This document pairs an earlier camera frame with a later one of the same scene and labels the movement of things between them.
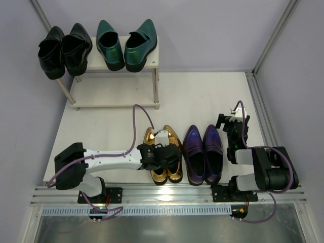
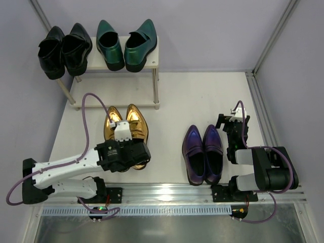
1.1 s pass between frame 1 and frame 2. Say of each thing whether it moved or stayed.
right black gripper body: stayed
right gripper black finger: stayed
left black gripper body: moved
